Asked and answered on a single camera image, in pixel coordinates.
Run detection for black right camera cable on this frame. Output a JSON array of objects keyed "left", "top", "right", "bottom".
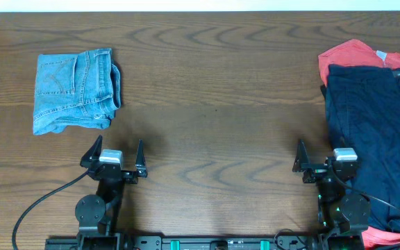
[{"left": 328, "top": 166, "right": 400, "bottom": 250}]

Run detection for dark navy folded garment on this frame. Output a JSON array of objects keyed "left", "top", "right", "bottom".
[{"left": 325, "top": 65, "right": 400, "bottom": 233}]

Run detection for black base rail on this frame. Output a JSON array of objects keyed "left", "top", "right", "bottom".
[{"left": 44, "top": 235, "right": 323, "bottom": 250}]

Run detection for black camera cable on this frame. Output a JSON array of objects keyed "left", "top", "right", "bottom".
[
  {"left": 328, "top": 166, "right": 400, "bottom": 250},
  {"left": 11, "top": 169, "right": 92, "bottom": 250}
]

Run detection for red folded garment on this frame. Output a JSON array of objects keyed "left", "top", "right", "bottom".
[{"left": 318, "top": 39, "right": 400, "bottom": 86}]

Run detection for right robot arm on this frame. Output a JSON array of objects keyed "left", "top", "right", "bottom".
[{"left": 292, "top": 140, "right": 371, "bottom": 249}]

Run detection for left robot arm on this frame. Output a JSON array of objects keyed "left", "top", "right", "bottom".
[{"left": 75, "top": 136, "right": 148, "bottom": 250}]

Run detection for black left camera cable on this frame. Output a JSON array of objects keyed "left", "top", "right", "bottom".
[{"left": 11, "top": 169, "right": 92, "bottom": 250}]

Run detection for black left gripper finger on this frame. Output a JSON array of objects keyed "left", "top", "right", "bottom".
[
  {"left": 80, "top": 135, "right": 103, "bottom": 169},
  {"left": 135, "top": 139, "right": 148, "bottom": 178}
]

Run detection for light blue denim jeans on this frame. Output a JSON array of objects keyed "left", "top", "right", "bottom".
[{"left": 33, "top": 48, "right": 121, "bottom": 135}]

